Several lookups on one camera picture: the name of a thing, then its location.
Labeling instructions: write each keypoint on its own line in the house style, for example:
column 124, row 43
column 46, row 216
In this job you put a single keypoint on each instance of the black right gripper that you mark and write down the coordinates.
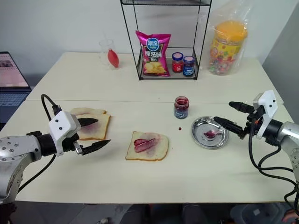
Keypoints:
column 254, row 121

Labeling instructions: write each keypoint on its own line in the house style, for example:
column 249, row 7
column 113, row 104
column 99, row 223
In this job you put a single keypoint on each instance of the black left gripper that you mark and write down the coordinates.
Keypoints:
column 70, row 144

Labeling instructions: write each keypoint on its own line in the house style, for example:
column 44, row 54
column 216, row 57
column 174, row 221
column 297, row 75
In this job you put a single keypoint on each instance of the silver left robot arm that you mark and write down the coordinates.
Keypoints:
column 16, row 149

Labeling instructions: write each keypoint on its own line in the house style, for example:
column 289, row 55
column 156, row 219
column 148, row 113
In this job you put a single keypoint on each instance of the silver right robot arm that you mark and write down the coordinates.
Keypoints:
column 288, row 135

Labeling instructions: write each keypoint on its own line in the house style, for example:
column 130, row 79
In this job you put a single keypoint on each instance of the bread slices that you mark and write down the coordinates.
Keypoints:
column 95, row 129

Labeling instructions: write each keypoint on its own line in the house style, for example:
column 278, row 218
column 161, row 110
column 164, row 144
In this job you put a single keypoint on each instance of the plain bread slice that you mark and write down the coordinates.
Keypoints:
column 86, row 110

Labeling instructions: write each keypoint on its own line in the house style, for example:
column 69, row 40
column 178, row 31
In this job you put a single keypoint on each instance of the open jam jar blue label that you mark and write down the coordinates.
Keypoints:
column 181, row 109

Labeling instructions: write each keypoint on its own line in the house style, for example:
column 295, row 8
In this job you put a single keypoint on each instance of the bread slice with thick jam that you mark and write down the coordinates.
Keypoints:
column 147, row 145

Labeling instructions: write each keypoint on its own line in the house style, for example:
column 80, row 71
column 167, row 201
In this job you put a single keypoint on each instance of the blue jam jar blue lid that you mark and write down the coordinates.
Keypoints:
column 188, row 67

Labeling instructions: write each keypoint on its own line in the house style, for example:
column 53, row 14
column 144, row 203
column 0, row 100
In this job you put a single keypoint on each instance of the red jam jar pink lid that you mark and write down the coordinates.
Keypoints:
column 177, row 64

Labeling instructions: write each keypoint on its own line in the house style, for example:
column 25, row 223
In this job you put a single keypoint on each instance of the round silver metal plate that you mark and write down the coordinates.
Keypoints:
column 210, row 142

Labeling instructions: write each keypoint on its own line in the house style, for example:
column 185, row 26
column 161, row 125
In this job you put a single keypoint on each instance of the candy jar with orange lid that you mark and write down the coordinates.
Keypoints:
column 225, row 51

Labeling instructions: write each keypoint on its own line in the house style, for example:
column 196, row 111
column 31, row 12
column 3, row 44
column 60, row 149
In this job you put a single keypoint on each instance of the red rubber bulb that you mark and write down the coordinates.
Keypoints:
column 113, row 58

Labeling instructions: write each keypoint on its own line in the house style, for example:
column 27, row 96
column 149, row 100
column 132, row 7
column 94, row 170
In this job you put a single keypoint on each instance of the plastic cup with red object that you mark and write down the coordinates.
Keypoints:
column 104, row 51

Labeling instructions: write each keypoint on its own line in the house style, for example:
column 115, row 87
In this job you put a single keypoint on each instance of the pink potato chips bag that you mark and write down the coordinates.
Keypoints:
column 154, row 56

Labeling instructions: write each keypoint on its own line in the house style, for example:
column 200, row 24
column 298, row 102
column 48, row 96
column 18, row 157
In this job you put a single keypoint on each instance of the grey shape under table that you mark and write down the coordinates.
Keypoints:
column 254, row 214

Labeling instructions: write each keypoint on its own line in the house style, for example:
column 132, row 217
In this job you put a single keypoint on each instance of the candy jar in plastic bag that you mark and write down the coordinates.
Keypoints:
column 243, row 14

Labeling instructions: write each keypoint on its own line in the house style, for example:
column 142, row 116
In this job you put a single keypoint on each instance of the open laptop computer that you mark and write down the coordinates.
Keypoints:
column 11, row 70

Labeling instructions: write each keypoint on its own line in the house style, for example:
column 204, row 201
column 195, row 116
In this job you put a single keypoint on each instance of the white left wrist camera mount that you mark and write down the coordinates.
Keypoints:
column 61, row 126

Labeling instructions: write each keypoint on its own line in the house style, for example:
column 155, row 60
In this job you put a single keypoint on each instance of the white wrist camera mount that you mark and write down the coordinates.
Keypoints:
column 61, row 126
column 268, row 105

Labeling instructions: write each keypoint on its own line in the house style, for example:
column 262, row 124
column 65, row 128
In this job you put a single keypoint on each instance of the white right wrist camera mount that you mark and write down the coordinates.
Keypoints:
column 268, row 105

